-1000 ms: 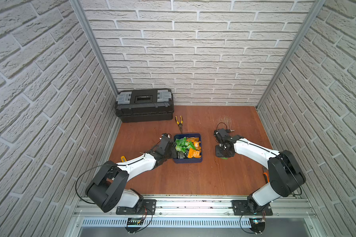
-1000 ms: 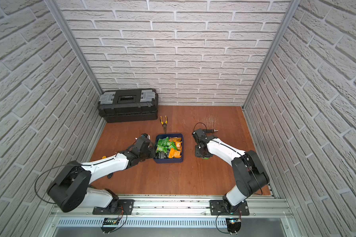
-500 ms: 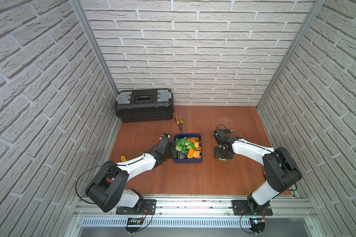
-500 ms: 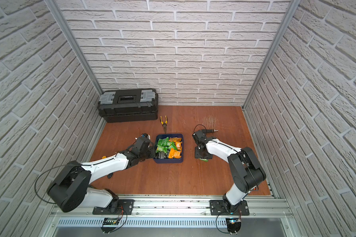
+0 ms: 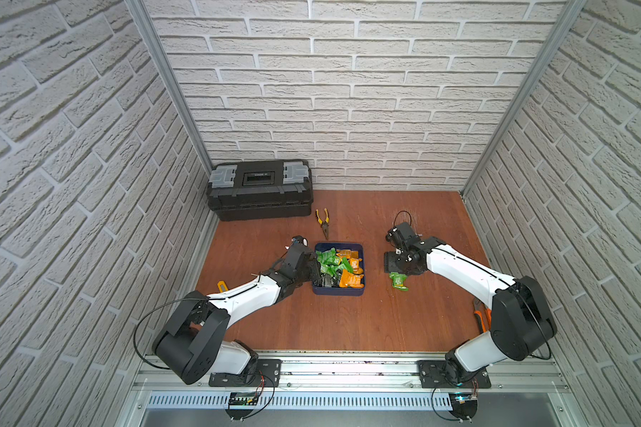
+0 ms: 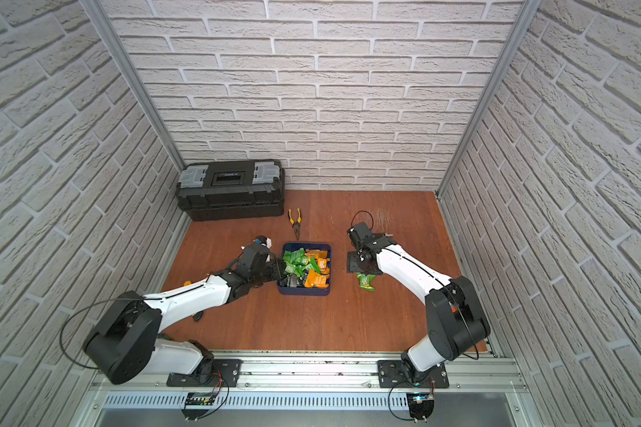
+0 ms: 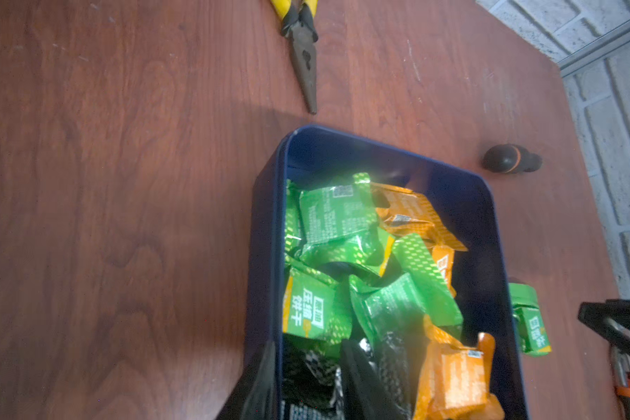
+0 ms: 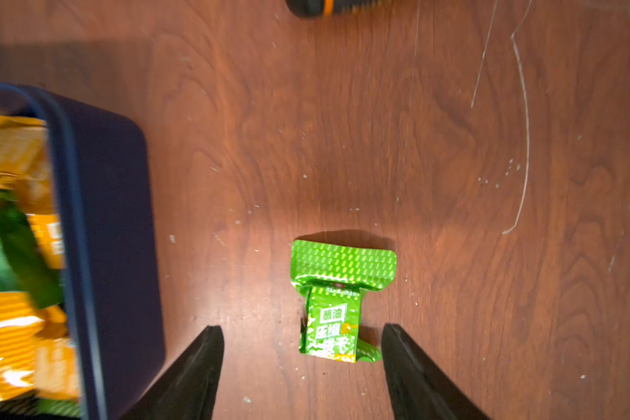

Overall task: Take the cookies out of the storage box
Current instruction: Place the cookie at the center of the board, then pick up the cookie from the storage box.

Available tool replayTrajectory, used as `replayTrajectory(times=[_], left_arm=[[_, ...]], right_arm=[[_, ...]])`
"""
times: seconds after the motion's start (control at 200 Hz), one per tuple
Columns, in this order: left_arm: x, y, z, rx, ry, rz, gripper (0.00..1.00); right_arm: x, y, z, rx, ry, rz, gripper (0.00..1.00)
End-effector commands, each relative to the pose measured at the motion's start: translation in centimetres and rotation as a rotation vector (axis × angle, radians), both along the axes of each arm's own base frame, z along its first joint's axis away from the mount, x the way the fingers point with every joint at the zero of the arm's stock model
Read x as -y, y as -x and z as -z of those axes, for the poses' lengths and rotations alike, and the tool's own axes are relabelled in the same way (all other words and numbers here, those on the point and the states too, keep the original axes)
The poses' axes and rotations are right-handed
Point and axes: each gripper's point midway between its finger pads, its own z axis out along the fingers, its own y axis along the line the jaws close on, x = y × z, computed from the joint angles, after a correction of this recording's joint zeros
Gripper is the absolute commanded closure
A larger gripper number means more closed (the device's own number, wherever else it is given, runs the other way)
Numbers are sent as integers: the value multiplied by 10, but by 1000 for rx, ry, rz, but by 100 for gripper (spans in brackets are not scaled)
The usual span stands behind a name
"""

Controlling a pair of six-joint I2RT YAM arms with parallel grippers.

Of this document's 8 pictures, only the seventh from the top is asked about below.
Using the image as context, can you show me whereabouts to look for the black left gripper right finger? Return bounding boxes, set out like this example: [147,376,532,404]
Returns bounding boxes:
[339,339,404,419]

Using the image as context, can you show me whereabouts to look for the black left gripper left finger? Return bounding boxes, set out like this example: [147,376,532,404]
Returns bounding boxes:
[216,341,277,420]

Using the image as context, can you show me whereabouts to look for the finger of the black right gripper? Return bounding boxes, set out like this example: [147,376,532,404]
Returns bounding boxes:
[577,299,630,357]

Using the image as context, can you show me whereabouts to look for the green cookie packet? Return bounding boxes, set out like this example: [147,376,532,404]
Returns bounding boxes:
[299,173,378,245]
[282,257,353,345]
[509,283,552,357]

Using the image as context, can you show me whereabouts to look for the dark blue storage box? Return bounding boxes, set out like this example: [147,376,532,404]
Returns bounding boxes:
[244,125,530,419]

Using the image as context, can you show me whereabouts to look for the black cookie packet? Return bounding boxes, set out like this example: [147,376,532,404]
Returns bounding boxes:
[280,339,345,419]

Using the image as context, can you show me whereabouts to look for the orange cookie packet front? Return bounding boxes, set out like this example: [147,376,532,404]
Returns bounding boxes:
[413,316,505,419]

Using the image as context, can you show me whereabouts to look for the orange cookie packet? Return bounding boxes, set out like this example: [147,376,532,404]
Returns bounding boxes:
[413,316,505,419]
[371,182,468,252]

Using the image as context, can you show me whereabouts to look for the green cookie packet front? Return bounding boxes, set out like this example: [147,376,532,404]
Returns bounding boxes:
[282,257,353,345]

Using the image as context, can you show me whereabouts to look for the green cookie packet back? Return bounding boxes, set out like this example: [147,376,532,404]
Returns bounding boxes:
[299,173,378,245]

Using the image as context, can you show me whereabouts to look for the orange handled pliers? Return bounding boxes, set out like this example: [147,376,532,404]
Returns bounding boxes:
[610,346,630,420]

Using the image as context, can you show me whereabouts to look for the yellow handled needle-nose pliers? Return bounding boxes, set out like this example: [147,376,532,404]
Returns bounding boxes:
[271,0,319,115]

